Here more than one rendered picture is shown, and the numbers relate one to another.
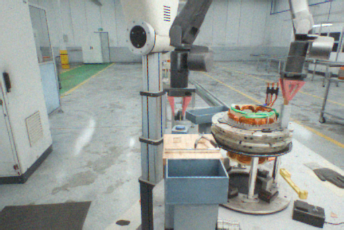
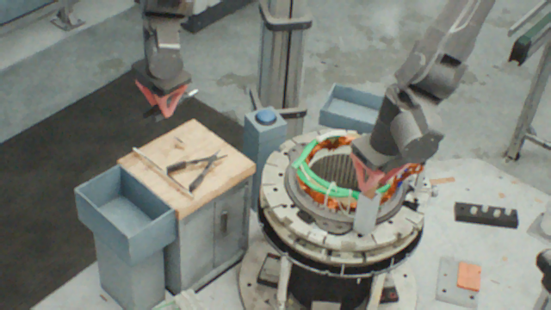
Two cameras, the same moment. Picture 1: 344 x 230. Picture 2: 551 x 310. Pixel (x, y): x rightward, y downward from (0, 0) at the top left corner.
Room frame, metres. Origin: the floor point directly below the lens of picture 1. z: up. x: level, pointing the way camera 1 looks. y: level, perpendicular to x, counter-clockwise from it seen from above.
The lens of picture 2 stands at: (0.03, -0.95, 2.11)
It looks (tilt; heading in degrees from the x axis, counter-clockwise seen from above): 42 degrees down; 42
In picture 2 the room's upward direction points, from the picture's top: 5 degrees clockwise
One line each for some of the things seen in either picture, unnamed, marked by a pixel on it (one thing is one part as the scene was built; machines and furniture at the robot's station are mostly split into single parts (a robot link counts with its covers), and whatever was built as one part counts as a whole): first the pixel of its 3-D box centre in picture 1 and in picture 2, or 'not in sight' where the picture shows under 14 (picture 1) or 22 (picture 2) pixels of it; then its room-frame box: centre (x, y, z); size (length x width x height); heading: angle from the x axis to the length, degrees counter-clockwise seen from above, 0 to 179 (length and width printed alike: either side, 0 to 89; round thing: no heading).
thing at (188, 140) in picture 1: (189, 147); (187, 166); (0.74, -0.07, 1.05); 0.20 x 0.19 x 0.02; 1
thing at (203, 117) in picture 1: (209, 135); (370, 158); (1.18, -0.21, 0.92); 0.25 x 0.11 x 0.28; 115
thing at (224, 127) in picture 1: (250, 122); (344, 184); (0.91, -0.34, 1.09); 0.32 x 0.32 x 0.01
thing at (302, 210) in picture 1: (308, 212); not in sight; (0.71, -0.51, 0.81); 0.10 x 0.06 x 0.06; 63
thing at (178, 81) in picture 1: (179, 80); (160, 62); (0.72, -0.03, 1.29); 0.10 x 0.07 x 0.07; 92
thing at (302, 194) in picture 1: (291, 180); not in sight; (0.93, -0.56, 0.80); 0.22 x 0.04 x 0.03; 179
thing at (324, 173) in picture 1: (328, 173); not in sight; (1.00, -0.77, 0.79); 0.24 x 0.13 x 0.02; 6
